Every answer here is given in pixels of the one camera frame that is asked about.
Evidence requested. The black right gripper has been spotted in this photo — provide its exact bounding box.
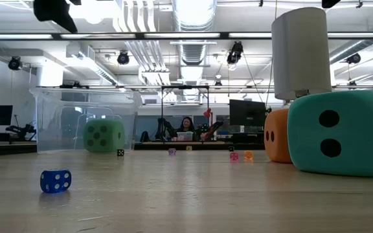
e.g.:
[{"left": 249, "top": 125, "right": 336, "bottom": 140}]
[{"left": 321, "top": 0, "right": 342, "bottom": 10}]

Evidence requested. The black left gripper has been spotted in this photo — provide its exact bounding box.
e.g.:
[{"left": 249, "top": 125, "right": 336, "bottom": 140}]
[{"left": 32, "top": 0, "right": 79, "bottom": 34}]

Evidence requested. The clear plastic container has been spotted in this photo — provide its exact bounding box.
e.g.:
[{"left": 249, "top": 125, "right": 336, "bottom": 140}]
[{"left": 30, "top": 86, "right": 142, "bottom": 153}]

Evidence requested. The green foam die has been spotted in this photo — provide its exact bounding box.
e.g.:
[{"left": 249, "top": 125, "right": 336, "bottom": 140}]
[{"left": 82, "top": 118, "right": 126, "bottom": 154}]

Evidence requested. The orange foam die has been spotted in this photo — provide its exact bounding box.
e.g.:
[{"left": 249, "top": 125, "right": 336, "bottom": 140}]
[{"left": 264, "top": 107, "right": 293, "bottom": 164}]

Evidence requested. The teal foam die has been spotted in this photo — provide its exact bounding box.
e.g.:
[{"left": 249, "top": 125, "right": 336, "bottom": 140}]
[{"left": 287, "top": 90, "right": 373, "bottom": 178}]

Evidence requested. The white cylinder lamp, wooden base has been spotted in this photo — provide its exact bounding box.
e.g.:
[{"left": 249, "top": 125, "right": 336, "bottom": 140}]
[{"left": 271, "top": 6, "right": 333, "bottom": 101}]

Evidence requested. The black ceiling spotlight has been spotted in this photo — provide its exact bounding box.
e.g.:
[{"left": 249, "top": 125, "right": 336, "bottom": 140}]
[
  {"left": 117, "top": 50, "right": 131, "bottom": 66},
  {"left": 7, "top": 56, "right": 23, "bottom": 71},
  {"left": 226, "top": 41, "right": 244, "bottom": 65},
  {"left": 346, "top": 52, "right": 362, "bottom": 65}
]

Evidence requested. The black horizontal crossbar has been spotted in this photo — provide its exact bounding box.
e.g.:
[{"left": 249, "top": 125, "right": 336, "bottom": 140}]
[{"left": 0, "top": 31, "right": 373, "bottom": 41}]

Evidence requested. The person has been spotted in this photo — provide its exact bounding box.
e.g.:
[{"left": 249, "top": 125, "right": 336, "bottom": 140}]
[{"left": 175, "top": 116, "right": 198, "bottom": 142}]

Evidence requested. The clear storage bin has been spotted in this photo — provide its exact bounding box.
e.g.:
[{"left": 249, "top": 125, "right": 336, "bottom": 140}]
[{"left": 176, "top": 131, "right": 194, "bottom": 142}]

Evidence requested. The small blue die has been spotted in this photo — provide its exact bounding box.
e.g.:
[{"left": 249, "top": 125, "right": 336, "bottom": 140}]
[{"left": 40, "top": 168, "right": 73, "bottom": 195}]

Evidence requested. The silver ventilation duct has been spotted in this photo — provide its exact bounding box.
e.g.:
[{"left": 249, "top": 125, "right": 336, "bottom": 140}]
[{"left": 172, "top": 0, "right": 218, "bottom": 67}]

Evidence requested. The black rig frame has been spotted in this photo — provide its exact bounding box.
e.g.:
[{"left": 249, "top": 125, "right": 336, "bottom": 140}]
[{"left": 159, "top": 85, "right": 211, "bottom": 143}]

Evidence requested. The black aluminium table frame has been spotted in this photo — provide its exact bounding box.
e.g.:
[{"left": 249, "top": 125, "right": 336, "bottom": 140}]
[{"left": 0, "top": 141, "right": 373, "bottom": 159}]

